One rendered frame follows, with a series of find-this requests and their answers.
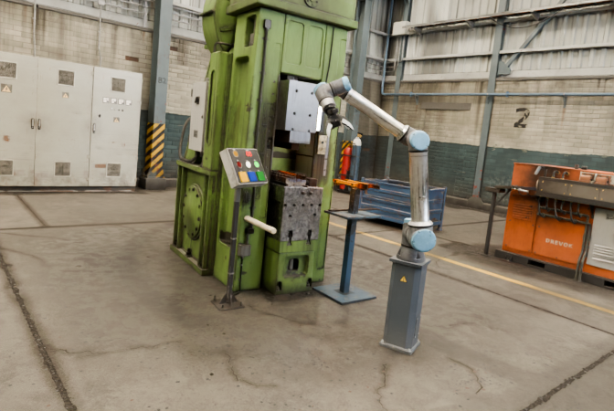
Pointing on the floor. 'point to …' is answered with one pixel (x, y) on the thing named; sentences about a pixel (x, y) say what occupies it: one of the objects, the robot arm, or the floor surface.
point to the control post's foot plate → (227, 303)
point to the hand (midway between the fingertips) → (341, 133)
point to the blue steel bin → (400, 201)
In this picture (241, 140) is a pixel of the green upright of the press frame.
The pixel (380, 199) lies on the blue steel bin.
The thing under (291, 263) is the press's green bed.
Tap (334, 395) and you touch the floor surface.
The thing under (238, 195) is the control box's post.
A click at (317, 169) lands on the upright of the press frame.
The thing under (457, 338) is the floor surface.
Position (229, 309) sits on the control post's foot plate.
